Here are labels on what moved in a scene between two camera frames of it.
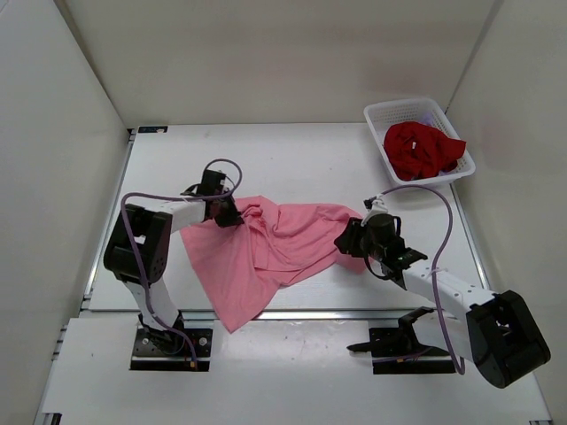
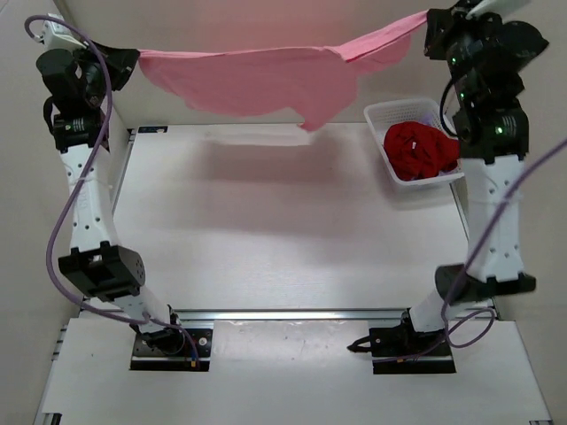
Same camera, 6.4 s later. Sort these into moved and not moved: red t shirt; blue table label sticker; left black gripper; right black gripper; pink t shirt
Moved: pink t shirt; left black gripper; right black gripper
Not moved: red t shirt; blue table label sticker
